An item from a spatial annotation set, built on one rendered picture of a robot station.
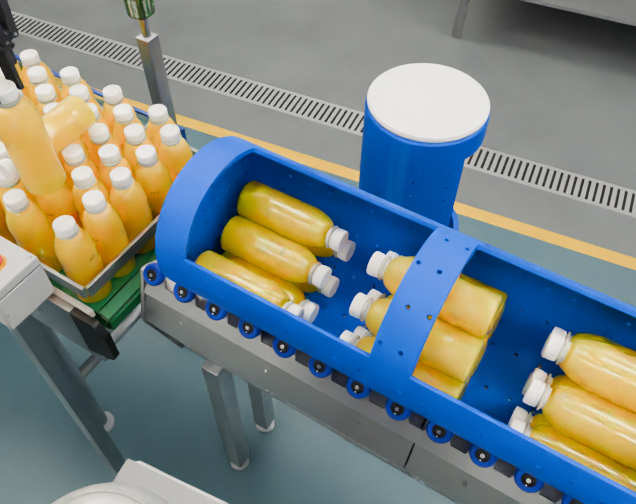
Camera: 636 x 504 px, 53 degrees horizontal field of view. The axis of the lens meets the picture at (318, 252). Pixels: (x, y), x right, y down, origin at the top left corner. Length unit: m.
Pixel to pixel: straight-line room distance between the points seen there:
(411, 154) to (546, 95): 2.02
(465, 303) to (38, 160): 0.72
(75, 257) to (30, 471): 1.13
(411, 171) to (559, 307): 0.51
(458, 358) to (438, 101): 0.72
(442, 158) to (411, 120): 0.11
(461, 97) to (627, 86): 2.15
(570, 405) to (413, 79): 0.88
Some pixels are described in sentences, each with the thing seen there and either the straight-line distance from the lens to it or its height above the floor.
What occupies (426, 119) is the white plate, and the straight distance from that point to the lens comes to 1.44.
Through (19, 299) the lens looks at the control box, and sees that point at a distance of 1.19.
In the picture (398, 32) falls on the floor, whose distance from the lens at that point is 3.67.
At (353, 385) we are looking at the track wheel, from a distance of 1.09.
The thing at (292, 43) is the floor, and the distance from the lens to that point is 3.55.
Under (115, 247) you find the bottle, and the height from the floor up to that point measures 0.99.
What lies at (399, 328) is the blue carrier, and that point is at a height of 1.19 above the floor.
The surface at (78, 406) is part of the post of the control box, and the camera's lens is 1.66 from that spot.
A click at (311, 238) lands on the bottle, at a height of 1.11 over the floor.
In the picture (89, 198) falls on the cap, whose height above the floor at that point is 1.10.
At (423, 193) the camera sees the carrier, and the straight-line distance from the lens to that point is 1.50.
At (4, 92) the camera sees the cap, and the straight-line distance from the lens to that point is 1.09.
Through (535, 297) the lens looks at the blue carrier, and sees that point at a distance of 1.11.
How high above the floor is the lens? 1.94
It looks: 51 degrees down
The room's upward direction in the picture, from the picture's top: straight up
